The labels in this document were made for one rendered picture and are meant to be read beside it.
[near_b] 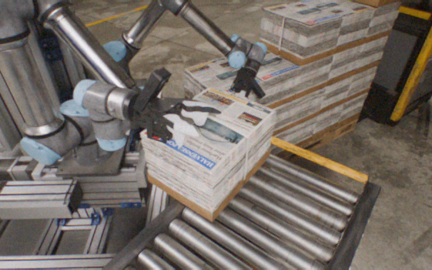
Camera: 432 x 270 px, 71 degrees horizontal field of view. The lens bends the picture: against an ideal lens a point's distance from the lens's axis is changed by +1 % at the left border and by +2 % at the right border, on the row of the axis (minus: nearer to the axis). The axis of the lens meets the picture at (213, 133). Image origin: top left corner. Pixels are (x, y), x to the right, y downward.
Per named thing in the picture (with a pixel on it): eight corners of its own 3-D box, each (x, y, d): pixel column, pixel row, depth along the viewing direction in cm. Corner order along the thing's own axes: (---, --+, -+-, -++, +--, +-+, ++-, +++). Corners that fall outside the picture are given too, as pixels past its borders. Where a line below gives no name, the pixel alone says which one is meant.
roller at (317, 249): (209, 189, 112) (212, 178, 111) (333, 261, 91) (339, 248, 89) (201, 193, 108) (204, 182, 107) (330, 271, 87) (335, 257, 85)
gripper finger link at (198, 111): (218, 123, 73) (181, 122, 73) (220, 101, 70) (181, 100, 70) (219, 130, 71) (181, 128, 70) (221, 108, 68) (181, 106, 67)
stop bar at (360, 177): (262, 134, 129) (263, 131, 128) (368, 179, 109) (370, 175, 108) (258, 138, 127) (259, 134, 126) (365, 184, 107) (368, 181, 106)
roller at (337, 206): (237, 160, 125) (240, 149, 123) (353, 217, 103) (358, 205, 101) (230, 163, 121) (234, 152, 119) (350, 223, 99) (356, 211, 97)
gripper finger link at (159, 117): (186, 126, 63) (165, 111, 69) (186, 119, 62) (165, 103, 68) (167, 133, 60) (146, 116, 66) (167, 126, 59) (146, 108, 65)
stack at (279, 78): (188, 168, 224) (181, 67, 172) (298, 118, 275) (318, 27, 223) (218, 203, 199) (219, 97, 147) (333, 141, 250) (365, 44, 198)
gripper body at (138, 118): (184, 130, 73) (143, 118, 77) (185, 98, 69) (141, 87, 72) (168, 145, 67) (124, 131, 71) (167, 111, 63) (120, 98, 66)
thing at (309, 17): (262, 9, 183) (262, 7, 182) (295, 1, 195) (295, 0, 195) (308, 26, 159) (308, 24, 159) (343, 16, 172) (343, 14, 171)
